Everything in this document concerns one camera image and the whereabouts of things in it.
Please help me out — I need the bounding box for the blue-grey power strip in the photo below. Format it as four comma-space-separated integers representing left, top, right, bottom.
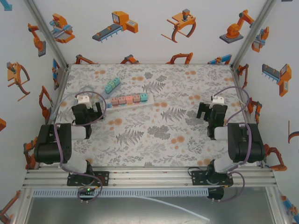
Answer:
100, 77, 121, 96

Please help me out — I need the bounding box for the white power strip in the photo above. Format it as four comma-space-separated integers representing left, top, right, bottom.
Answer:
104, 92, 155, 110

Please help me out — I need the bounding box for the floral patterned table mat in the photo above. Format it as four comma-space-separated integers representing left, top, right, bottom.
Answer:
51, 63, 260, 168

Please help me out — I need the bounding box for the circuit board with green light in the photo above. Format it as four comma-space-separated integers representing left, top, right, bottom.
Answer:
78, 186, 97, 196

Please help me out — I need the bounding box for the white plastic tube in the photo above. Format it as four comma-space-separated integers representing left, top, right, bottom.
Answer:
136, 195, 211, 222

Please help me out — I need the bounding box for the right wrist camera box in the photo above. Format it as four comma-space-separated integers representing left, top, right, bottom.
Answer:
211, 95, 225, 105

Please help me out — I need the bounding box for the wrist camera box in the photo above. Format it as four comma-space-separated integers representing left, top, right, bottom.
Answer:
74, 92, 93, 105
211, 95, 225, 105

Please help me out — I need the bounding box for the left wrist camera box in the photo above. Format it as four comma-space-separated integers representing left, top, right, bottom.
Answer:
74, 92, 93, 105

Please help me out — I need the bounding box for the aluminium side rail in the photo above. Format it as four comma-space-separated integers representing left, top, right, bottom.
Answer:
43, 65, 71, 128
230, 64, 257, 131

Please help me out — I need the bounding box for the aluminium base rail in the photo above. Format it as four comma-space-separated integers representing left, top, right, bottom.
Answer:
22, 166, 278, 189

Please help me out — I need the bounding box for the white slotted cable duct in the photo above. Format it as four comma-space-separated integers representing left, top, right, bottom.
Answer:
32, 188, 209, 198

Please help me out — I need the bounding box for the aluminium frame post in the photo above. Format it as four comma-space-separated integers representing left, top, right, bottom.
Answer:
230, 0, 278, 70
23, 0, 70, 68

